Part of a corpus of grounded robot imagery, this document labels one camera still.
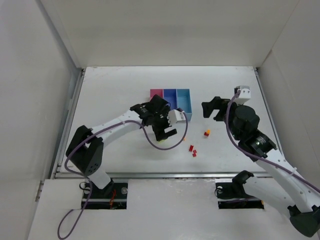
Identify green lego brick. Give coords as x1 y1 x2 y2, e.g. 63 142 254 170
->
157 139 167 144

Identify red lego with orange top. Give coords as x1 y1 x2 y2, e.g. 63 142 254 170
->
204 129 211 137

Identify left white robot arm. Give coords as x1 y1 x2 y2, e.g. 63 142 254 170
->
65 95 183 195

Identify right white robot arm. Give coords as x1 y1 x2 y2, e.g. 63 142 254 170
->
201 96 320 238

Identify pink container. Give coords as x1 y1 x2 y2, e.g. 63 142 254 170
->
149 88 164 99

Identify red lego brick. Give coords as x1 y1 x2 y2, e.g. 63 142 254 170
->
188 145 194 152

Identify dark blue container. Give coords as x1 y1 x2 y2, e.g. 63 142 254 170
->
163 88 177 110

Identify light blue container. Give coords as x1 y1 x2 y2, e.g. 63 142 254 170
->
176 89 192 122

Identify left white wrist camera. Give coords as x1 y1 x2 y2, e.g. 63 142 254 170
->
167 109 186 126

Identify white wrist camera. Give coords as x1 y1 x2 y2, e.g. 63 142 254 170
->
234 85 251 105
167 109 186 126

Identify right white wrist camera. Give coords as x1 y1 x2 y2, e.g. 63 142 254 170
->
234 85 251 105

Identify right aluminium rail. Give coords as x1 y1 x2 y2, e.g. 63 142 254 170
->
253 67 284 154

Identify aluminium rail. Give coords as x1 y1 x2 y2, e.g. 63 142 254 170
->
48 68 87 179
253 67 284 154
51 172 271 179

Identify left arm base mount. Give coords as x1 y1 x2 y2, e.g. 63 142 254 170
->
79 181 128 210

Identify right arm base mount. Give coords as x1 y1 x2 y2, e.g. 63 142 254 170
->
214 182 265 210

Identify left aluminium rail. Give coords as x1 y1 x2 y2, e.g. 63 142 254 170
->
48 68 87 179

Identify front aluminium rail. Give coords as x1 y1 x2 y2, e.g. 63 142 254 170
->
51 172 271 179

